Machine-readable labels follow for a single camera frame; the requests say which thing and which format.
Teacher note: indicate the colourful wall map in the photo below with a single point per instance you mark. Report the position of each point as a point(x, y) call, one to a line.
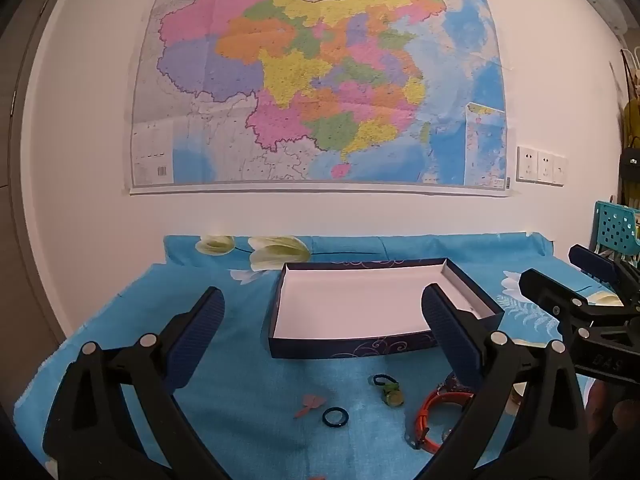
point(320, 75)

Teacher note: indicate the white wall socket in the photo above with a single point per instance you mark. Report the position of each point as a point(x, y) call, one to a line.
point(527, 164)
point(545, 167)

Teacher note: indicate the orange smart watch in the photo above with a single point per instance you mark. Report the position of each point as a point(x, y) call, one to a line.
point(425, 417)

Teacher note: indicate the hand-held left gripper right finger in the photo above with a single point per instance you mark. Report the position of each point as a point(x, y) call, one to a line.
point(450, 340)

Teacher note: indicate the white wall switch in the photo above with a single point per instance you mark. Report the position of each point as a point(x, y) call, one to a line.
point(560, 171)

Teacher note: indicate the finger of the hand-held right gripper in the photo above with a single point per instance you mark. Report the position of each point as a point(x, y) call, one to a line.
point(592, 262)
point(555, 292)

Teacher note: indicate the person's right hand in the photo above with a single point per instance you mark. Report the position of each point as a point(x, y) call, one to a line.
point(612, 410)

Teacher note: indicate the dark blue cardboard box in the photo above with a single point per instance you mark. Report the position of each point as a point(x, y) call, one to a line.
point(360, 305)

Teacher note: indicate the black hanging bag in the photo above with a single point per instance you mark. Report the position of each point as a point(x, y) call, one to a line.
point(631, 175)

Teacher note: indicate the pink translucent clip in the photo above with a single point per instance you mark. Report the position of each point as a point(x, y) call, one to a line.
point(309, 404)

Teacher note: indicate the blue floral cloth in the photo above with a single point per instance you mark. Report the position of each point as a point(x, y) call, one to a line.
point(250, 410)

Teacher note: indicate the teal plastic chair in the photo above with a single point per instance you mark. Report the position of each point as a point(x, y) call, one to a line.
point(615, 225)

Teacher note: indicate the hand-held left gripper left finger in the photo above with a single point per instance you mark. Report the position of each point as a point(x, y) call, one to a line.
point(200, 340)

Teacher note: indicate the yellow hanging bag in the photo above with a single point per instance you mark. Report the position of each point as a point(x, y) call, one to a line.
point(632, 125)

